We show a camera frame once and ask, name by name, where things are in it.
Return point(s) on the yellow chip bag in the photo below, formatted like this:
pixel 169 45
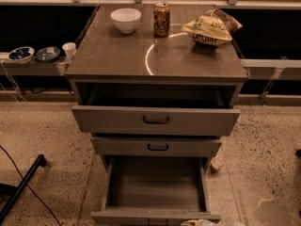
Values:
pixel 215 27

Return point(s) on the dark blue-green bowl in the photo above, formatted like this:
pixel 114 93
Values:
pixel 48 54

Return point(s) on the grey top drawer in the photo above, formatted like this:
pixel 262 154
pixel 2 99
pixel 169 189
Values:
pixel 155 120

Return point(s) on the blue patterned bowl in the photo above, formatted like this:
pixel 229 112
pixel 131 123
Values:
pixel 21 55

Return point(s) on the grey middle drawer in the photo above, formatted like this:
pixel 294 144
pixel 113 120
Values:
pixel 156 146

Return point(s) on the white paper cup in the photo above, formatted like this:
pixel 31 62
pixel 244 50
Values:
pixel 70 49

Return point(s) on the grey bottom drawer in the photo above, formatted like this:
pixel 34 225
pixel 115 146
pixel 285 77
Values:
pixel 154 191

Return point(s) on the tan caster wheel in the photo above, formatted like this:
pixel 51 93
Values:
pixel 217 163

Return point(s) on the white bowl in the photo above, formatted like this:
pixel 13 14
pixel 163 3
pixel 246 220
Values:
pixel 126 20

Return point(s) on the brown drink can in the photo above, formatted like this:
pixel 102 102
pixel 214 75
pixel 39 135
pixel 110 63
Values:
pixel 161 22

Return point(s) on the grey drawer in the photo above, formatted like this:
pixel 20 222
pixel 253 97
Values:
pixel 156 146
pixel 155 120
pixel 154 191

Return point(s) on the grey drawer cabinet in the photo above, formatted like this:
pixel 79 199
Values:
pixel 141 70

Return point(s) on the grey side shelf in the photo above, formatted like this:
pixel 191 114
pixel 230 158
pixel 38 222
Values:
pixel 34 67

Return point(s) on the black stand leg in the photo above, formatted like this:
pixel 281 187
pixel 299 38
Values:
pixel 14 192

